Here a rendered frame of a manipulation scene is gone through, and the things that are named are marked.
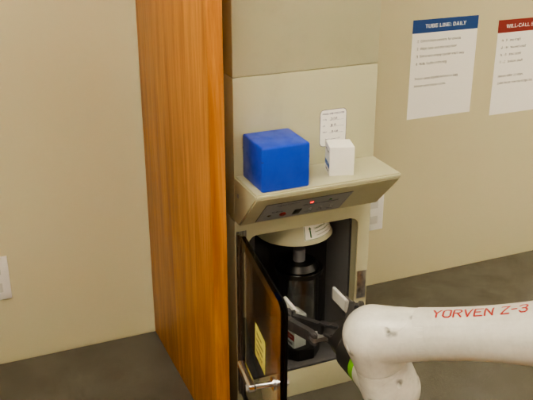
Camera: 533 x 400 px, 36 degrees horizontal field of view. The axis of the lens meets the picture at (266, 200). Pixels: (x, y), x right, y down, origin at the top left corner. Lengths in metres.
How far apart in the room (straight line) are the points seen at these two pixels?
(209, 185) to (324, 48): 0.36
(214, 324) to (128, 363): 0.48
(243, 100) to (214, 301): 0.40
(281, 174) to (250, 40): 0.26
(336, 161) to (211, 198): 0.27
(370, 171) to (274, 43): 0.33
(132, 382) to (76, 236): 0.38
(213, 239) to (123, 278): 0.62
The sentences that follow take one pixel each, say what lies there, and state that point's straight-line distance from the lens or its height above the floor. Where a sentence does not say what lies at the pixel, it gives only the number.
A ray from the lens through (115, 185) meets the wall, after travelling 2.06.
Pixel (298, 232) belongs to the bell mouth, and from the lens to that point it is 1.80.
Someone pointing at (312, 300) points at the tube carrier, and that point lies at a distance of 1.89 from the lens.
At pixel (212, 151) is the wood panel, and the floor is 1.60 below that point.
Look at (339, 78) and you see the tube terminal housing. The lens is 1.69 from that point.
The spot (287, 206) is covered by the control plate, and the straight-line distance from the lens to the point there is 1.64.
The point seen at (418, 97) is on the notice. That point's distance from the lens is 2.34.
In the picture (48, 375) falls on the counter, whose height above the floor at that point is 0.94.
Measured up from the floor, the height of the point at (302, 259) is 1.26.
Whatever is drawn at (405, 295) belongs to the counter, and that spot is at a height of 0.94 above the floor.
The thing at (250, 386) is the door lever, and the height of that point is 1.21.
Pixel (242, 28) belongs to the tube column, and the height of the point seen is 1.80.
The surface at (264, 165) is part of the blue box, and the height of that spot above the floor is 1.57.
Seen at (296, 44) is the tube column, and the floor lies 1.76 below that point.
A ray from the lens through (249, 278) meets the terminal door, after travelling 1.65.
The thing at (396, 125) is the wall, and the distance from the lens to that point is 2.33.
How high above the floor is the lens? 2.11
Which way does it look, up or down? 23 degrees down
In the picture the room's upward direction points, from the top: straight up
